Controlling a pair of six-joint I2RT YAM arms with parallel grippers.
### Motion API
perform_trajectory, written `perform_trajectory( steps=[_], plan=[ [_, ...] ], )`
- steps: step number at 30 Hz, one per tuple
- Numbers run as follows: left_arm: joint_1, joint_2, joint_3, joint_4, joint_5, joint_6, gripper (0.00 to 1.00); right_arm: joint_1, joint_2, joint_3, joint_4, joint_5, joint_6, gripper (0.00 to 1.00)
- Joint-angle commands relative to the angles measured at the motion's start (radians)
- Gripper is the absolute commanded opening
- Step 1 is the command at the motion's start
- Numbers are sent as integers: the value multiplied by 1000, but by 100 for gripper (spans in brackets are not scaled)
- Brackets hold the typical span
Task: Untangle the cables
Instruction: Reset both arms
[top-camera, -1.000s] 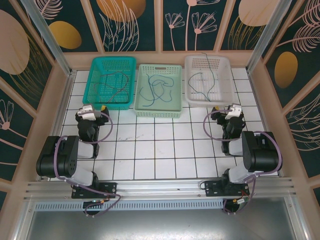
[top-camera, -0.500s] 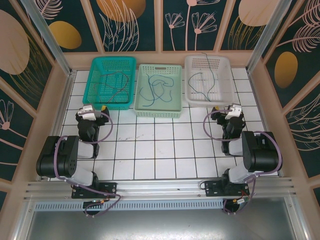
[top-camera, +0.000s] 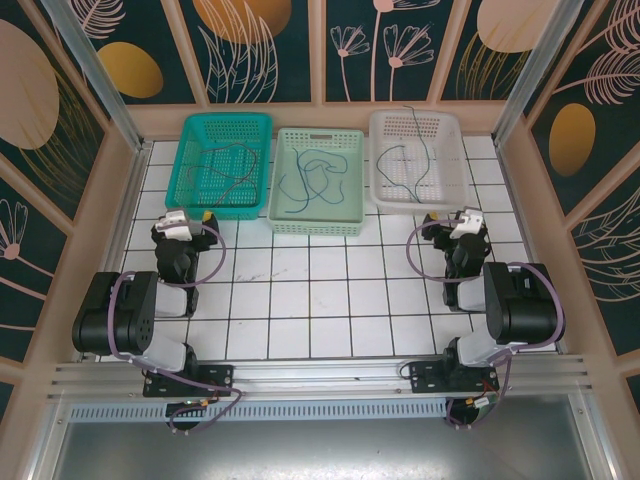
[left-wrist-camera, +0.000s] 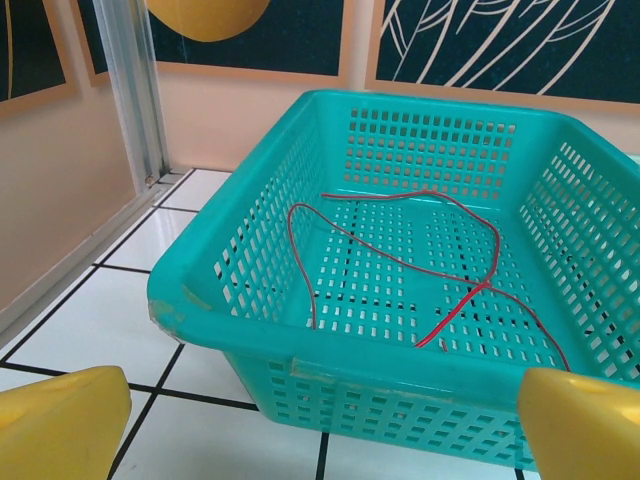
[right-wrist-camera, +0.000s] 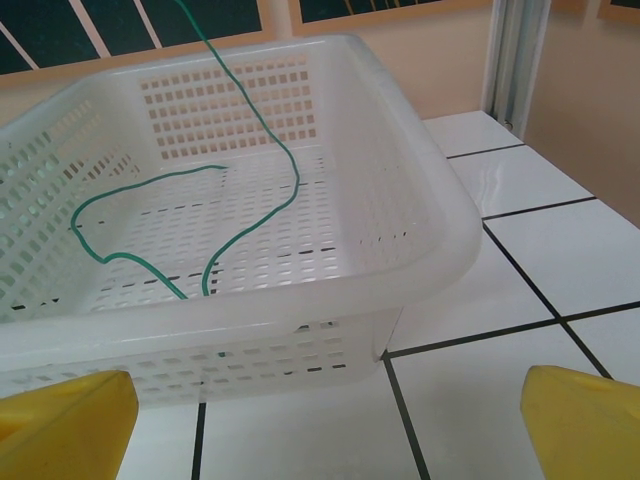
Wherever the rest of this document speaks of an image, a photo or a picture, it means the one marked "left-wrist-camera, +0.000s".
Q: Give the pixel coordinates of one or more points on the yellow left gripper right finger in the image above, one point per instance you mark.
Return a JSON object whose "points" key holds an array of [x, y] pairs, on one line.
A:
{"points": [[585, 430]]}

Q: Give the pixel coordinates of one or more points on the teal plastic basket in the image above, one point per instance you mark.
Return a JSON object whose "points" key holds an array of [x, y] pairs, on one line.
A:
{"points": [[380, 380]]}

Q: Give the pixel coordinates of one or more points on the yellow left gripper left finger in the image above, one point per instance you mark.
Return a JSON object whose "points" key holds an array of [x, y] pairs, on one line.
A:
{"points": [[55, 425]]}

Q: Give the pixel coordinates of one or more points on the aluminium frame post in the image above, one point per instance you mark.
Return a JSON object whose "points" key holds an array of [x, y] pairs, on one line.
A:
{"points": [[132, 100]]}

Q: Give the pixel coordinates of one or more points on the light green plastic basket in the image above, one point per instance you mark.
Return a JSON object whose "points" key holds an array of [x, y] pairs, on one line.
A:
{"points": [[635, 159]]}

